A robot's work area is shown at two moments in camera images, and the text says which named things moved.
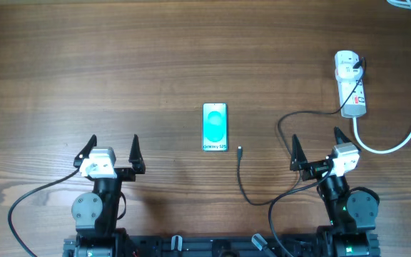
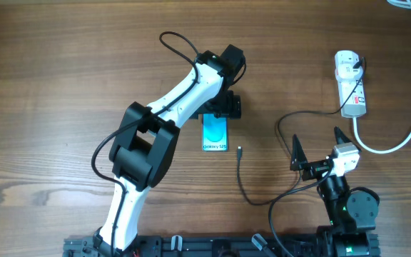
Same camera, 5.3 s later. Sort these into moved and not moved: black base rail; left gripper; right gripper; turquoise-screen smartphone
Moved: left gripper
Not moved: turquoise-screen smartphone; right gripper; black base rail
